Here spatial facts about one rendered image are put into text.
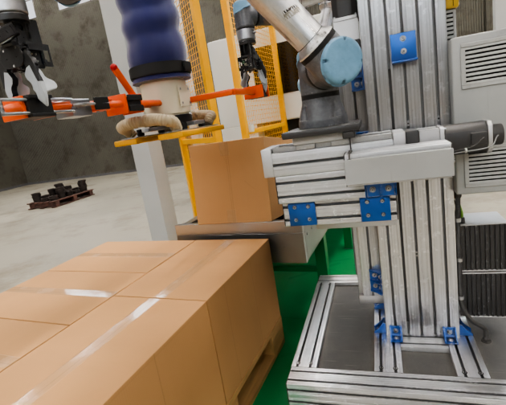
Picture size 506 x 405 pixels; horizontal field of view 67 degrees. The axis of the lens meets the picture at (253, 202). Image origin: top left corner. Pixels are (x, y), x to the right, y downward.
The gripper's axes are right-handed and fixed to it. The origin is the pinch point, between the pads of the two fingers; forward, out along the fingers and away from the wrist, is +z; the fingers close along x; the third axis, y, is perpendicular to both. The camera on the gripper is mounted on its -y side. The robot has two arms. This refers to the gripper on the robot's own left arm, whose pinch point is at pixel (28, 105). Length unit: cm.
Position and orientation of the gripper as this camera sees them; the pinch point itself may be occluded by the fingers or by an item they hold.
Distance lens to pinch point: 107.3
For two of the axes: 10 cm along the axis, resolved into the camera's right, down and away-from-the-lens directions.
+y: 3.4, -2.6, 9.0
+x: -9.3, 0.7, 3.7
